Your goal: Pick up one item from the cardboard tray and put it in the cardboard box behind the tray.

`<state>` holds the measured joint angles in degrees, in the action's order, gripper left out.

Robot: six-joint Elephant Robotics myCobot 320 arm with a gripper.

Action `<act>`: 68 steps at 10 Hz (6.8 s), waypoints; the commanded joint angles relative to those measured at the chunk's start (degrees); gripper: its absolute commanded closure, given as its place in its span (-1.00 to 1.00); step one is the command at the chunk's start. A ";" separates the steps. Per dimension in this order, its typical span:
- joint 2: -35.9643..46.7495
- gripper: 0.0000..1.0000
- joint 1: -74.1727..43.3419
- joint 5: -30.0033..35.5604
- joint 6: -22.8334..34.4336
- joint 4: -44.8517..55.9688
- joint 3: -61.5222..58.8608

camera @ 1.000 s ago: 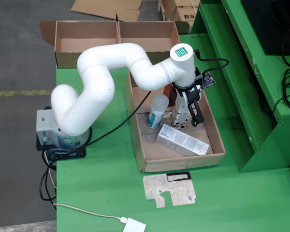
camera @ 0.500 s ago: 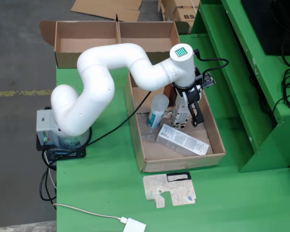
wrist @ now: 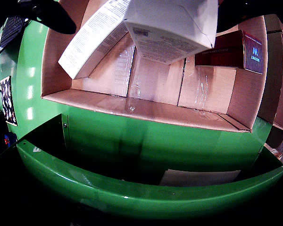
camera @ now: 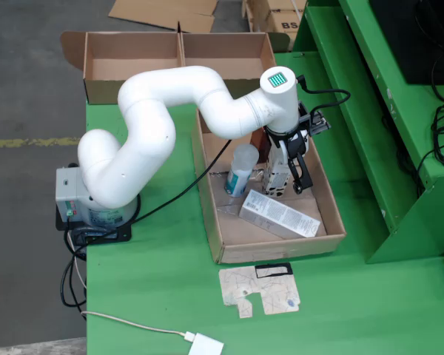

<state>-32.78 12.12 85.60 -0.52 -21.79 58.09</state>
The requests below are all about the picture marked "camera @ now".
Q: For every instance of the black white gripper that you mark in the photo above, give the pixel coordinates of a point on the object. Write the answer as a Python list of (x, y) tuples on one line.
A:
[(292, 142)]

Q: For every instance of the white carton with black spots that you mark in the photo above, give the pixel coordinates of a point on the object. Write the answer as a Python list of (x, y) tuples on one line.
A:
[(275, 181)]

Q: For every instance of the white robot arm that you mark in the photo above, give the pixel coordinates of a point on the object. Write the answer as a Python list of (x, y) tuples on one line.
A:
[(144, 111)]

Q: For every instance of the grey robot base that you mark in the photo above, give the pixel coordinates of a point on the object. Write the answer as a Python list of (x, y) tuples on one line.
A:
[(68, 192)]

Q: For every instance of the long white printed box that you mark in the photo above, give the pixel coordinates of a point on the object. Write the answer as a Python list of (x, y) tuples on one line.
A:
[(281, 214)]

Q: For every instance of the shallow cardboard tray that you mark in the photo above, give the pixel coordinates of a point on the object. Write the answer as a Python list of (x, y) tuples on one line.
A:
[(281, 249)]

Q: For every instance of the flat beige cardboard cutout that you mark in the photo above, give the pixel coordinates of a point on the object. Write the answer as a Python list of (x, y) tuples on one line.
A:
[(270, 292)]

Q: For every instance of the divided cardboard box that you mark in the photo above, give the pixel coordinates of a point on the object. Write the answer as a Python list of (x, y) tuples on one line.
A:
[(133, 48)]

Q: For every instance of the green metal chute bin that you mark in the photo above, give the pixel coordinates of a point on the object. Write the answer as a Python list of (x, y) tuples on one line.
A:
[(355, 148)]

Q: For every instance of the white bottle with teal label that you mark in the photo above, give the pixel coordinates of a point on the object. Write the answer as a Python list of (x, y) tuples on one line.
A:
[(238, 177)]

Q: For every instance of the printed brown shipping carton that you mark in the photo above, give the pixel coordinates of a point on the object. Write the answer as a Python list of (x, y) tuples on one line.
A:
[(285, 24)]

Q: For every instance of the plain brown shipping carton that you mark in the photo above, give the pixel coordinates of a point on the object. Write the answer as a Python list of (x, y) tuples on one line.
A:
[(257, 15)]

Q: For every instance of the white power adapter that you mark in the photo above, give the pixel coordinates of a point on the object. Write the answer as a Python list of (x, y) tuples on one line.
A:
[(207, 347)]

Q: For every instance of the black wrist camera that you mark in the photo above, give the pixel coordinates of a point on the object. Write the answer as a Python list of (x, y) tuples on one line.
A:
[(320, 124)]

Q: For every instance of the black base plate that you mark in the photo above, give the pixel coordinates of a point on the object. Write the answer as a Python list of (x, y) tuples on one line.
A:
[(111, 236)]

